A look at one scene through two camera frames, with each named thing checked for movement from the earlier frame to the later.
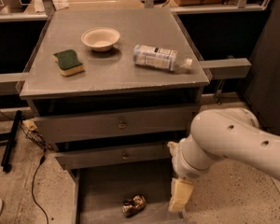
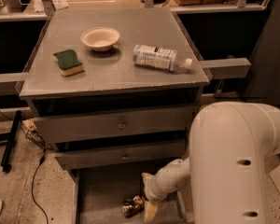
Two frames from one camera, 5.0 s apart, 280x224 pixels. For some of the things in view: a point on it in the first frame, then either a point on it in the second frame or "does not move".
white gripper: (181, 161) -> (154, 189)
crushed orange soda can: (132, 206) does not move
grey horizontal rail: (227, 68) does not move
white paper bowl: (101, 39) does not move
